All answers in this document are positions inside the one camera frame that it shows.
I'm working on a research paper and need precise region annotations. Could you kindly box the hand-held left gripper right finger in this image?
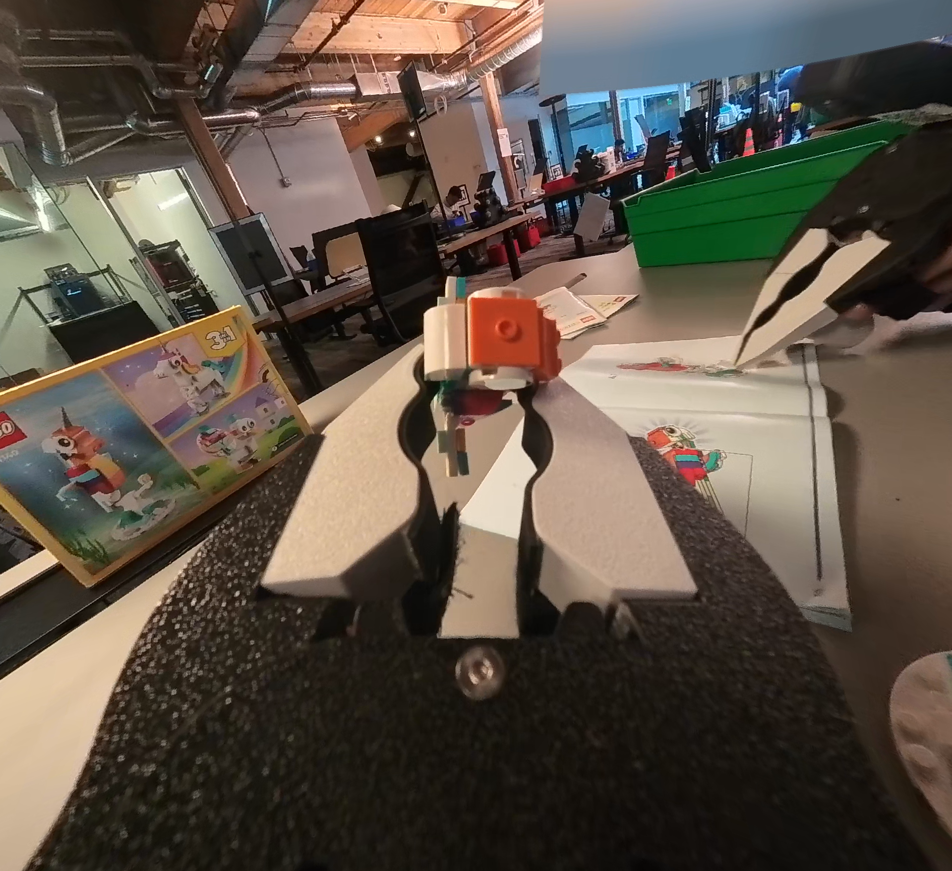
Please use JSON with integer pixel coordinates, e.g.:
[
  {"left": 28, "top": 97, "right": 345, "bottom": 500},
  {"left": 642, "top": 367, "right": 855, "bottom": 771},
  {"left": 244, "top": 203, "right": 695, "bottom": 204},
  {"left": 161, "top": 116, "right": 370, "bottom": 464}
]
[{"left": 519, "top": 382, "right": 699, "bottom": 603}]

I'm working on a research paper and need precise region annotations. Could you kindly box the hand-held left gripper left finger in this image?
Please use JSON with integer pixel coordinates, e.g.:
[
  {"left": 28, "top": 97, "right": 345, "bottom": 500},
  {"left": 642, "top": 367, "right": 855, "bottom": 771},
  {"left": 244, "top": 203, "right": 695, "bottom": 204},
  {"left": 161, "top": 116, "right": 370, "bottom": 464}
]
[{"left": 259, "top": 350, "right": 434, "bottom": 600}]

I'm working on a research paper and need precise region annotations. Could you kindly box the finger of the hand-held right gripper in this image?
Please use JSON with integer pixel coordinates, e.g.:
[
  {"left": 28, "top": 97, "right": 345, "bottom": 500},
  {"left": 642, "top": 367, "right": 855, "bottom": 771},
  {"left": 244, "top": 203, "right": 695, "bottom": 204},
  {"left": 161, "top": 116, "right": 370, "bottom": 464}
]
[
  {"left": 732, "top": 226, "right": 833, "bottom": 368},
  {"left": 742, "top": 233, "right": 895, "bottom": 371}
]

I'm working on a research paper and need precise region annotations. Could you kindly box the instruction booklet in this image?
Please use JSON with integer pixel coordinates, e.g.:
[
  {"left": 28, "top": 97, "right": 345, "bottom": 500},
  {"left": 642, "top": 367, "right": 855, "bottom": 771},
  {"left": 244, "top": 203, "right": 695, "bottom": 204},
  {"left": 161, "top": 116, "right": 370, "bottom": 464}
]
[
  {"left": 534, "top": 286, "right": 609, "bottom": 342},
  {"left": 439, "top": 334, "right": 854, "bottom": 640}
]

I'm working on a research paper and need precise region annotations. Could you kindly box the orange lego seahorse figure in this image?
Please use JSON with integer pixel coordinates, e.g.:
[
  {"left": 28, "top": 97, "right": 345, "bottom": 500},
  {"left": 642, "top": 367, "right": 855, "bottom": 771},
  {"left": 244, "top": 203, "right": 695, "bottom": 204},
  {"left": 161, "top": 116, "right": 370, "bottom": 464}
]
[{"left": 422, "top": 275, "right": 564, "bottom": 479}]

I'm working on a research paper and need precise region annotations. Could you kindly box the yellow lego set box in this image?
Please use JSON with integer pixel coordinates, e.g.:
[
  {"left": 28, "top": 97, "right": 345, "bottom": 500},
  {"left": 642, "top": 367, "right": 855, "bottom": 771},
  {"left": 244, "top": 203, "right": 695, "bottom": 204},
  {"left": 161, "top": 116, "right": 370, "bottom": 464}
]
[{"left": 0, "top": 304, "right": 313, "bottom": 589}]

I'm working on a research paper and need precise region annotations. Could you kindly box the round white lego base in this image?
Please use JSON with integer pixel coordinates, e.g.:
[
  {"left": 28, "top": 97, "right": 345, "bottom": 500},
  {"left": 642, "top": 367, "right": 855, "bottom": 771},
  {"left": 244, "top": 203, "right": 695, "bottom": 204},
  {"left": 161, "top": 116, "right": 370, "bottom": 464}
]
[{"left": 887, "top": 650, "right": 952, "bottom": 813}]

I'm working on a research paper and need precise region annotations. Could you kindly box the green plastic bin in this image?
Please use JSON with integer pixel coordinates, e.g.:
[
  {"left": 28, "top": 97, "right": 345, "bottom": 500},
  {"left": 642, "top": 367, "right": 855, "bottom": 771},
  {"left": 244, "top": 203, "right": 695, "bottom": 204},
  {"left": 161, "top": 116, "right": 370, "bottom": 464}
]
[{"left": 621, "top": 118, "right": 923, "bottom": 270}]

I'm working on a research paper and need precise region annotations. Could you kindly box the small folded leaflet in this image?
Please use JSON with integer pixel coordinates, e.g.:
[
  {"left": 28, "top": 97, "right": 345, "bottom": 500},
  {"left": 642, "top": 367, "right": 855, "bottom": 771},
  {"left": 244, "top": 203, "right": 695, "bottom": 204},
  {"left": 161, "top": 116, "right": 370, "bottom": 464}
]
[{"left": 579, "top": 291, "right": 641, "bottom": 323}]

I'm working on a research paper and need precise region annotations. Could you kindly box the white sign board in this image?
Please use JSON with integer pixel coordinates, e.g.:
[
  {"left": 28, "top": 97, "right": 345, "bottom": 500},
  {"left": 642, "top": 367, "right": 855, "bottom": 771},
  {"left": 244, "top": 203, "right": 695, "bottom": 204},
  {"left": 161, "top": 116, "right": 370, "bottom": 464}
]
[{"left": 573, "top": 191, "right": 614, "bottom": 262}]

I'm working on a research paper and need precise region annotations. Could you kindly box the closed instruction booklet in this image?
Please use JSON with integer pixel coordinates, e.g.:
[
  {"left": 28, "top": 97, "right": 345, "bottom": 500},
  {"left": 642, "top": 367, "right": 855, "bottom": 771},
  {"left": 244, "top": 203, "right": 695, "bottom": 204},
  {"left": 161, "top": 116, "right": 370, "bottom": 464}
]
[{"left": 534, "top": 286, "right": 609, "bottom": 342}]

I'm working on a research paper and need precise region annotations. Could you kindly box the wooden back office chair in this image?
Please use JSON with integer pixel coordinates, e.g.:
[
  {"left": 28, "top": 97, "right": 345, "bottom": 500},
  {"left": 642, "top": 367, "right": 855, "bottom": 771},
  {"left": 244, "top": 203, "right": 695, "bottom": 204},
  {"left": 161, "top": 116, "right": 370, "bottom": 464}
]
[{"left": 311, "top": 228, "right": 369, "bottom": 292}]

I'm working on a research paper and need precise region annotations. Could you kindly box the black mesh office chair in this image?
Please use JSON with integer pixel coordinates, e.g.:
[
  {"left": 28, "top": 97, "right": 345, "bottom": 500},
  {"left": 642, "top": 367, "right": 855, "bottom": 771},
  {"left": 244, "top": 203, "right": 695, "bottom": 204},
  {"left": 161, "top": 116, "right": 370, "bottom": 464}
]
[{"left": 356, "top": 204, "right": 449, "bottom": 348}]

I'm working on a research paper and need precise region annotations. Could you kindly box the black easel board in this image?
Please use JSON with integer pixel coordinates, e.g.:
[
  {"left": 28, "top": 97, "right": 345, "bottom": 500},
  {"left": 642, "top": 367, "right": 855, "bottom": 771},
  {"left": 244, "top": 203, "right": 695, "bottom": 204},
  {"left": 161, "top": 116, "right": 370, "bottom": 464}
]
[{"left": 208, "top": 211, "right": 293, "bottom": 307}]

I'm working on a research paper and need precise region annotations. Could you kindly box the black equipment rack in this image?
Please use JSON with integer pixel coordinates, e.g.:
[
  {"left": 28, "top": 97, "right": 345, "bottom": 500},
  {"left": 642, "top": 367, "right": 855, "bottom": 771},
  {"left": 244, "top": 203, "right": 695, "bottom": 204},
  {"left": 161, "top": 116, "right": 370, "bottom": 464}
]
[{"left": 137, "top": 239, "right": 205, "bottom": 325}]

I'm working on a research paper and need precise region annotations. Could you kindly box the dark wooden table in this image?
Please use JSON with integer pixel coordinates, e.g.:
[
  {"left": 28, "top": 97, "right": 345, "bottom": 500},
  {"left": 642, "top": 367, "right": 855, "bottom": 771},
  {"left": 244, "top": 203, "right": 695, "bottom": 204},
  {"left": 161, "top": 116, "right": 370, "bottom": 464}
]
[{"left": 439, "top": 213, "right": 544, "bottom": 281}]

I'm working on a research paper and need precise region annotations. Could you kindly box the black hanging monitor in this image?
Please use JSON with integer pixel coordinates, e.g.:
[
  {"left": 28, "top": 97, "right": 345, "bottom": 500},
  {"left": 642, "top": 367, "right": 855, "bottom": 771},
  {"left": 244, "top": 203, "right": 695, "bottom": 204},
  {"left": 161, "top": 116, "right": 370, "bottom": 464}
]
[{"left": 396, "top": 60, "right": 429, "bottom": 122}]

